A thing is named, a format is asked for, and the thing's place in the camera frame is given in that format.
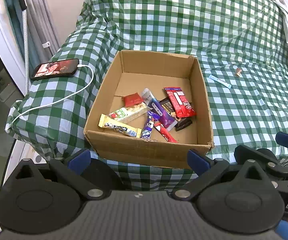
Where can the red KitKat wrapper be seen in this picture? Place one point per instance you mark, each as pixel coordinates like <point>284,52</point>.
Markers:
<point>182,107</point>

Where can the clear nut bar packet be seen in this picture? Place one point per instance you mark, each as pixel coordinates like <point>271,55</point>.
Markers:
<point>128,114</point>

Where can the yellow white snack bar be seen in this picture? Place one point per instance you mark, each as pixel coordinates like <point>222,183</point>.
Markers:
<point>109,123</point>

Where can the light blue stick packet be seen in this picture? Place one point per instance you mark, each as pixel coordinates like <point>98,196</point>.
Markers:
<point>222,82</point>

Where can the small gold wrapped candy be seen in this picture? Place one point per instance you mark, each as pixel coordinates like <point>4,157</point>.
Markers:
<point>238,72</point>

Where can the thin red stick packet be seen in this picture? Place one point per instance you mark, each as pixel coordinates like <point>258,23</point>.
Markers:
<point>164,132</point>

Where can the green white checkered cloth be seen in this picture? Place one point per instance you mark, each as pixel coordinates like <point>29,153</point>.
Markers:
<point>222,34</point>

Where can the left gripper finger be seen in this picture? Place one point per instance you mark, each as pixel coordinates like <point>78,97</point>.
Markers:
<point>209,172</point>
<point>69,170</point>

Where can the small red snack packet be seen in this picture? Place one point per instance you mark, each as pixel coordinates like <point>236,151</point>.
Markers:
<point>132,100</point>

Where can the grey curtain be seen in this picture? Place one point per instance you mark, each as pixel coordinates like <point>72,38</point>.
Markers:
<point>42,37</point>

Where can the black smartphone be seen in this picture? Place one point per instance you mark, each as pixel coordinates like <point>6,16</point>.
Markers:
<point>62,68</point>

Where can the purple candy wrapper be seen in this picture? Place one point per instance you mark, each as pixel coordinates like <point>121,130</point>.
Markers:
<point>149,124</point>

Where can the purple white long packet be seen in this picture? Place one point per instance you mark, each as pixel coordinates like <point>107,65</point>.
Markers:
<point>164,117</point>

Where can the dark brown snack bar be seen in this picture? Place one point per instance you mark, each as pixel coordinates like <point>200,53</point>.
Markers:
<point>181,122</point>

